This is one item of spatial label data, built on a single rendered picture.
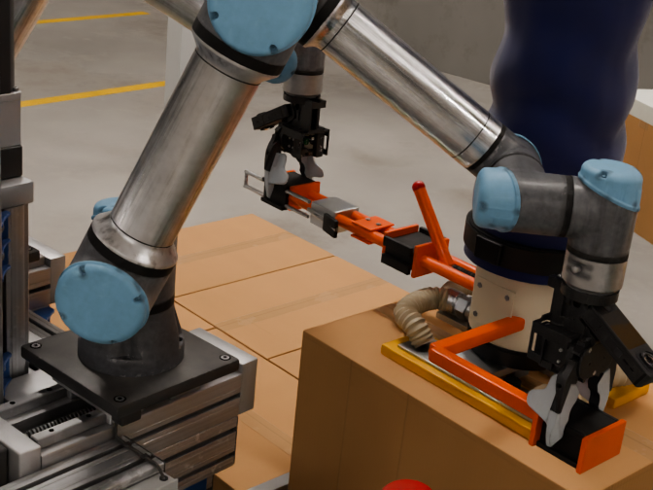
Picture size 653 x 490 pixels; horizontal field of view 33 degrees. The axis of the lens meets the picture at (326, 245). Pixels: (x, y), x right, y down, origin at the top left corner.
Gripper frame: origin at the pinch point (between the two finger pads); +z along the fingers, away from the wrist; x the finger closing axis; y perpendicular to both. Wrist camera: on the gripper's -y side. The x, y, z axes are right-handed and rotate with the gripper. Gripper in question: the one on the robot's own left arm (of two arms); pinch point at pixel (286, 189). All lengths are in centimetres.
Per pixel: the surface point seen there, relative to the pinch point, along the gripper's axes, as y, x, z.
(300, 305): -42, 45, 54
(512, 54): 58, -10, -41
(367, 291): -40, 68, 54
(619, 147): 70, 4, -29
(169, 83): -291, 171, 66
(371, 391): 48, -20, 16
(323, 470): 39, -20, 37
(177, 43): -286, 171, 45
